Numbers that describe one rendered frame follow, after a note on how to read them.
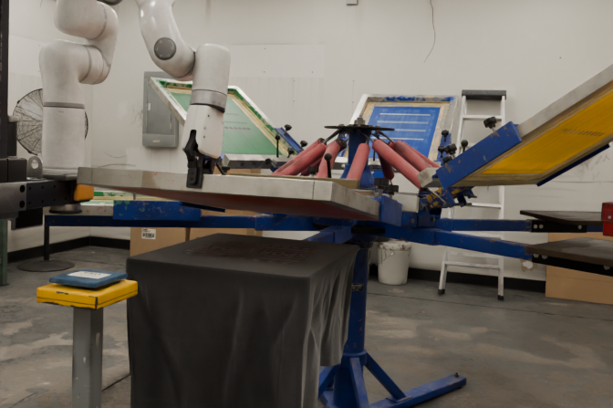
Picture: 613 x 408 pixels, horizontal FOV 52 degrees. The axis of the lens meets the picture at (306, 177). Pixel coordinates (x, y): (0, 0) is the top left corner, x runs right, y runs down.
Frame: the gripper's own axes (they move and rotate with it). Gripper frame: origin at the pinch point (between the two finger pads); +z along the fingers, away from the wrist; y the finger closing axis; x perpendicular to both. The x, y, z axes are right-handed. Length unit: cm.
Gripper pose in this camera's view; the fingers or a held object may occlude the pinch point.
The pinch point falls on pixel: (199, 180)
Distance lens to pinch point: 133.0
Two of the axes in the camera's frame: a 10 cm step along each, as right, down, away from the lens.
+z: -0.9, 9.9, -1.0
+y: -3.0, -1.2, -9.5
